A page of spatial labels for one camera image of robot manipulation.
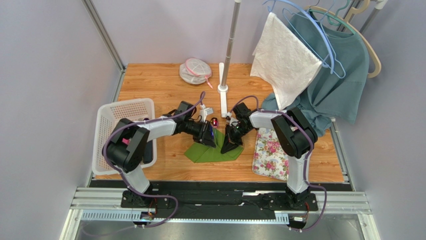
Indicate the blue wire hanger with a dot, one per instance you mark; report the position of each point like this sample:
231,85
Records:
325,44

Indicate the white mesh laundry bag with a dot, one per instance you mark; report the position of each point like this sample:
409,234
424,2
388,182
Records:
195,71

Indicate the teal t-shirt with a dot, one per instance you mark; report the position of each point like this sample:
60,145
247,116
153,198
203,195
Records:
329,95

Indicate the floral pattern tray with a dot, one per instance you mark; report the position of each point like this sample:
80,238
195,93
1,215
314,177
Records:
269,159

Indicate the white plastic basket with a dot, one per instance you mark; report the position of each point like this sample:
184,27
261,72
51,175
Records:
108,116

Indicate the grey pole with white base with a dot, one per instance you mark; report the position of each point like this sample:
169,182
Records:
223,67

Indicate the wooden hanger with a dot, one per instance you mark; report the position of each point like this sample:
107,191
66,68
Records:
355,10

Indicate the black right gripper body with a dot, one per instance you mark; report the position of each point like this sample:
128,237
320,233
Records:
235,130

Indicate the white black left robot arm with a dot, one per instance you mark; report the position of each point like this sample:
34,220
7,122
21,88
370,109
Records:
125,148

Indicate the rainbow metallic spoon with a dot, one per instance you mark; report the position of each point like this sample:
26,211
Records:
214,122

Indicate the green paper napkin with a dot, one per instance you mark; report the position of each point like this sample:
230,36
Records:
199,153

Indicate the white towel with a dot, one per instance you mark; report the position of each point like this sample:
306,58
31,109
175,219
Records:
282,60

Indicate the green hanger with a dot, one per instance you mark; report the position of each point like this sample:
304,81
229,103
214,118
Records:
327,13

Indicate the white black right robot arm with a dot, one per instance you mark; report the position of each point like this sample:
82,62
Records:
295,136

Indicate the dark cutlery pouch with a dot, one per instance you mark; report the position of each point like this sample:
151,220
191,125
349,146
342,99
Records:
148,155

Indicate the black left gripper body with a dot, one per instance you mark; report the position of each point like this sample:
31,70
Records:
194,129

